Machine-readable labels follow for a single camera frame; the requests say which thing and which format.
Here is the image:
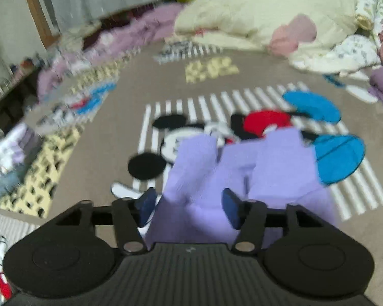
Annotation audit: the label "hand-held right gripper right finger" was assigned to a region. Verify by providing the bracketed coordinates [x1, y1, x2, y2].
[222, 189, 326, 256]

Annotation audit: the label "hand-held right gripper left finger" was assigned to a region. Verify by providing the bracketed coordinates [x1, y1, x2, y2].
[56, 187, 157, 256]

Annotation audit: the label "purple sweater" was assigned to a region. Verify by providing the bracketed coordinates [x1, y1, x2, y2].
[143, 127, 342, 251]

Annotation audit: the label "beige crumpled clothes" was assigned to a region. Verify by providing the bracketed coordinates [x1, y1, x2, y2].
[59, 22, 103, 50]

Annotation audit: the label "cartoon printed blanket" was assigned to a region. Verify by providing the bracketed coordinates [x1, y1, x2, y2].
[0, 35, 383, 306]

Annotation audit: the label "dark side table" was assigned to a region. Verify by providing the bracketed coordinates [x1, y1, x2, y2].
[0, 67, 42, 131]

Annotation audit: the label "purple floral quilt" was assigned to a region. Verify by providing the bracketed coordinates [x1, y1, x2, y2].
[37, 3, 186, 99]

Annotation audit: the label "clutter of small items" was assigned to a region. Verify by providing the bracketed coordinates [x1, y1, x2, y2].
[0, 54, 42, 103]

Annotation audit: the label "white floral blanket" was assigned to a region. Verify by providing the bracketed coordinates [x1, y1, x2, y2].
[287, 0, 383, 72]

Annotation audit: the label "cream quilt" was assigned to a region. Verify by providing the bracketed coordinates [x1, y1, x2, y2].
[174, 0, 360, 52]

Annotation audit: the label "wooden window frame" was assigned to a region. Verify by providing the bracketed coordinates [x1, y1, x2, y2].
[19, 0, 61, 50]

